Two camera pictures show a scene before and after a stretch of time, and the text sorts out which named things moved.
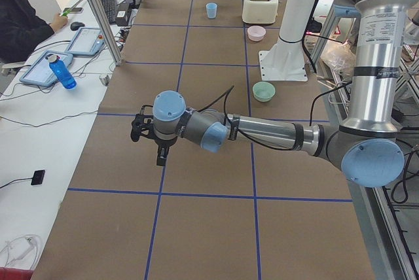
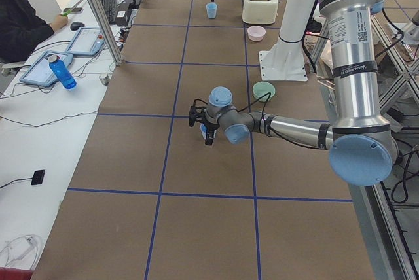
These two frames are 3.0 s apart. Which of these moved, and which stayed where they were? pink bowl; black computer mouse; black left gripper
Moved: black left gripper
Stayed: black computer mouse; pink bowl
